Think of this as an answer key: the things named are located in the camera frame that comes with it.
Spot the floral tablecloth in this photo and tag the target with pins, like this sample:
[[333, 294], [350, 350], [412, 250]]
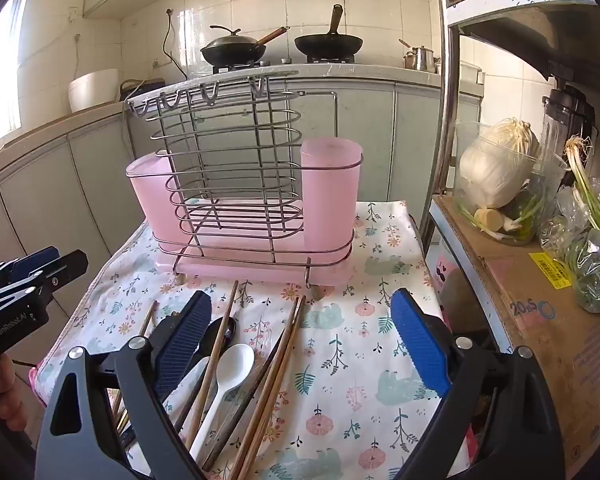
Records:
[[355, 360]]

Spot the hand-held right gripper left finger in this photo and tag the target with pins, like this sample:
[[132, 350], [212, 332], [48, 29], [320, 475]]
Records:
[[182, 345]]

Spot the napa cabbage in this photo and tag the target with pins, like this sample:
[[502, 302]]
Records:
[[500, 170]]

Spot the black open wok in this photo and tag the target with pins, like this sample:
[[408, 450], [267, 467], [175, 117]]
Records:
[[330, 45]]

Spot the green onions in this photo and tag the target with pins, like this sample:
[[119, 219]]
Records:
[[587, 190]]

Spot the cardboard box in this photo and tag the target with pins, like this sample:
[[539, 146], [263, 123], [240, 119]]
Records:
[[545, 350]]

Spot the black blender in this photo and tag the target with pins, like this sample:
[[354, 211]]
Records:
[[570, 110]]

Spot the gas stove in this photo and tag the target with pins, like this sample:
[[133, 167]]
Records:
[[280, 64]]

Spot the plastic bags of greens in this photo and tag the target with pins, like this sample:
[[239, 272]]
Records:
[[587, 270]]

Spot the window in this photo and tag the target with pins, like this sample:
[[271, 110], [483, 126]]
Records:
[[0, 60]]

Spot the black plastic spoon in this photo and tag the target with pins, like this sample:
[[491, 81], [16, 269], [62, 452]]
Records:
[[222, 332]]

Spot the white rectangular dish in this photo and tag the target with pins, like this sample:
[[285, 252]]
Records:
[[472, 72]]

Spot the wide pink plastic cup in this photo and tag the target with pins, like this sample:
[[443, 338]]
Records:
[[147, 200]]

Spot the black wok with lid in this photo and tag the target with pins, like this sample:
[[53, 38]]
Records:
[[232, 50]]

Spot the narrow pink plastic cup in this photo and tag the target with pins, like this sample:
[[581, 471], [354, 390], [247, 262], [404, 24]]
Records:
[[330, 195]]

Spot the steel kettle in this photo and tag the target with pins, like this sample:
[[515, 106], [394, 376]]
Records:
[[422, 59]]

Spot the clear plastic container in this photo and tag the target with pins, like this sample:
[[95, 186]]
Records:
[[542, 210]]

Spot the metal shelf rack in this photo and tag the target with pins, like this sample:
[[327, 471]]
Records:
[[449, 110]]

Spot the kitchen counter with grey cabinets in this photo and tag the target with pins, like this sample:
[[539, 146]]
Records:
[[55, 185]]

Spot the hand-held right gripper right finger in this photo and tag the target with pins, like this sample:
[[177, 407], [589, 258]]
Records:
[[420, 340]]

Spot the white plastic spoon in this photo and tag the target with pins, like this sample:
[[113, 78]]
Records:
[[192, 377], [235, 362]]

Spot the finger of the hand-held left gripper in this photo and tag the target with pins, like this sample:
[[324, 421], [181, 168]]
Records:
[[35, 260], [60, 270]]

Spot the white rice cooker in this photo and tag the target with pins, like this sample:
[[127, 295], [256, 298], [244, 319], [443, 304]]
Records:
[[92, 89]]

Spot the black round countertop appliance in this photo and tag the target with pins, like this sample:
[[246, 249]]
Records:
[[140, 87]]

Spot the dark wooden chopstick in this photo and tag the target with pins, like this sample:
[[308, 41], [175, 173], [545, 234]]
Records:
[[238, 410]]

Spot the person's left hand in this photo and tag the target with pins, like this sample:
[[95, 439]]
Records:
[[5, 382]]

